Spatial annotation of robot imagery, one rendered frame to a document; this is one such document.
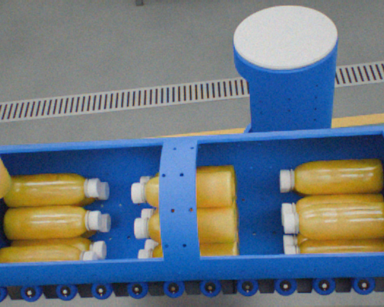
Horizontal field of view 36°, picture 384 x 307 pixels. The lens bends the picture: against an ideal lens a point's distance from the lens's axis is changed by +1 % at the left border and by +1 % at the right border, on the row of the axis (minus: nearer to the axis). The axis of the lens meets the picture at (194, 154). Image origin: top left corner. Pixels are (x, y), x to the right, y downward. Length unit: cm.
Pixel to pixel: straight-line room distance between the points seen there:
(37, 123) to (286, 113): 177
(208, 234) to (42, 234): 35
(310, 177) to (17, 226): 60
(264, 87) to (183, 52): 179
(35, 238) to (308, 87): 81
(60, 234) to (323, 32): 88
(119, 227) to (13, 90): 217
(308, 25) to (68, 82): 191
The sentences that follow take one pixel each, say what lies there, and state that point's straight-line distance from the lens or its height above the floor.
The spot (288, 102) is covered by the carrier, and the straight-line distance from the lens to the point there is 163.
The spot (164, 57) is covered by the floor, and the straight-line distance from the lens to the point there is 336.
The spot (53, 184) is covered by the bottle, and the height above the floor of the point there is 113.
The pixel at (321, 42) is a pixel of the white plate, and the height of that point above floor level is 104.
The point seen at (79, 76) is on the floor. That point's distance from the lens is 337.
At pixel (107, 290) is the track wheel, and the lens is 126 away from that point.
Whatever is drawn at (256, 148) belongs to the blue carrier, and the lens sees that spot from 124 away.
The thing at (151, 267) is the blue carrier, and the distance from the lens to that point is 111.
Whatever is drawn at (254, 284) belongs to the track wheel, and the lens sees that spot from 121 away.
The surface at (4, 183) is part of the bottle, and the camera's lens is 109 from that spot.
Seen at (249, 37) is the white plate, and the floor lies 104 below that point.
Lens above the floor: 202
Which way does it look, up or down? 47 degrees down
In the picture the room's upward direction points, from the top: 10 degrees counter-clockwise
